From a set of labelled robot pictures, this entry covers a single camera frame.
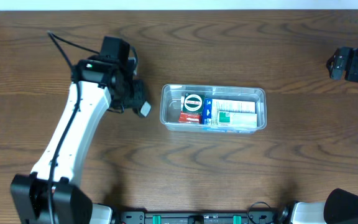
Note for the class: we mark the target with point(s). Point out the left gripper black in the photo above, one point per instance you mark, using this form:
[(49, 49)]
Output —
[(115, 101)]

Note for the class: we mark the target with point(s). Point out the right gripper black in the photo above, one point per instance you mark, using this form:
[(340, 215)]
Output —
[(339, 63)]

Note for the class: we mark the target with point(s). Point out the dark bottle white cap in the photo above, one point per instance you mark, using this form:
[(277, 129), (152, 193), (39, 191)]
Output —
[(141, 107)]

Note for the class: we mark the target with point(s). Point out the green Zam-Buk box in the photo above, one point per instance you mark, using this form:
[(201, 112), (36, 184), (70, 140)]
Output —
[(193, 103)]

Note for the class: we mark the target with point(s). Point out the blue fever patch box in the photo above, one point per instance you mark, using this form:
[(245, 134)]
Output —
[(212, 107)]

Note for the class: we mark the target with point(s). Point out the white green medicine box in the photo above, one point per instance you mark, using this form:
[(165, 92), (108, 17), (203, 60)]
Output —
[(245, 120)]

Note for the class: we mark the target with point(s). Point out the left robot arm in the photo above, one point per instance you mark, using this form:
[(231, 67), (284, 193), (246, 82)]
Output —
[(51, 192)]

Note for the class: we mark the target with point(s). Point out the clear plastic container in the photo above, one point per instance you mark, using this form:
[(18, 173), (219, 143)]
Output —
[(170, 106)]

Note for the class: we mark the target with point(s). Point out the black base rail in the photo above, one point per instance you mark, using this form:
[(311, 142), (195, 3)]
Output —
[(139, 217)]

